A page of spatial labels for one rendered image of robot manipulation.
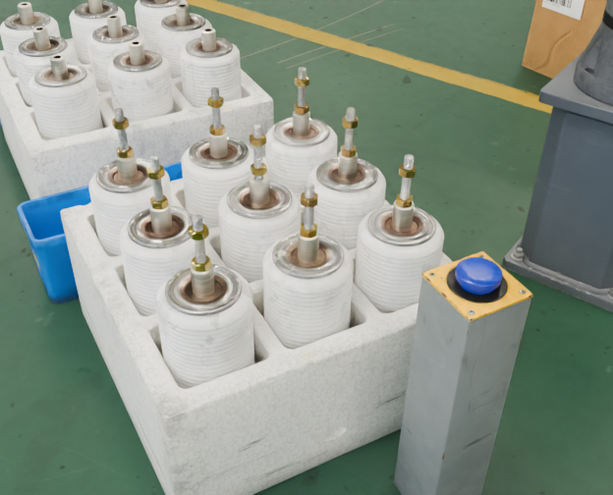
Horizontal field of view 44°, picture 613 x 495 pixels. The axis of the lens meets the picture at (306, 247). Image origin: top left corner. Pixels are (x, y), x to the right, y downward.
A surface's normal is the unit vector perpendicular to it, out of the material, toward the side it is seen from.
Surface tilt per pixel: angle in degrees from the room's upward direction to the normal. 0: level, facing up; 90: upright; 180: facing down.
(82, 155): 90
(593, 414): 0
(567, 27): 89
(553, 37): 89
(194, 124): 90
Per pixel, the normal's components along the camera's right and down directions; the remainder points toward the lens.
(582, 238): -0.59, 0.49
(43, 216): 0.48, 0.51
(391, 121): 0.01, -0.79
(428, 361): -0.88, 0.28
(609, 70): -0.73, 0.12
